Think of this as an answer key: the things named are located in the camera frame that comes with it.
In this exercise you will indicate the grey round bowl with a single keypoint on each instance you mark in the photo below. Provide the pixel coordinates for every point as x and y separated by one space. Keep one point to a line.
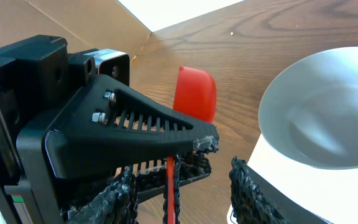
309 112

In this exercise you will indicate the white digital kitchen scale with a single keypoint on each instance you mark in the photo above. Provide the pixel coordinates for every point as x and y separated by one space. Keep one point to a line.
330 194

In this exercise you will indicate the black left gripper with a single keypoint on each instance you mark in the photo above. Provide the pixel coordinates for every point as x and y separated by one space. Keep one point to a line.
36 74

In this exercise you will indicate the red measuring scoop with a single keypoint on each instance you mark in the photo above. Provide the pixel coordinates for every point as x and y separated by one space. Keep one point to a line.
195 95

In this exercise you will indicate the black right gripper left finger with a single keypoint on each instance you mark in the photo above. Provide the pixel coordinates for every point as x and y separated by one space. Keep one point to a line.
116 204

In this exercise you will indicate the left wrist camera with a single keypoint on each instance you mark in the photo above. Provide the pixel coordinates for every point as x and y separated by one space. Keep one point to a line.
111 62

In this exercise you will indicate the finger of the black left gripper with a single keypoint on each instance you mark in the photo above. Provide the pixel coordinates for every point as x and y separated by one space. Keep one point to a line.
151 182
106 125

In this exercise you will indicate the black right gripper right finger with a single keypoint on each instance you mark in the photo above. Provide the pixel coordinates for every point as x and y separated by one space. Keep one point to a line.
254 200

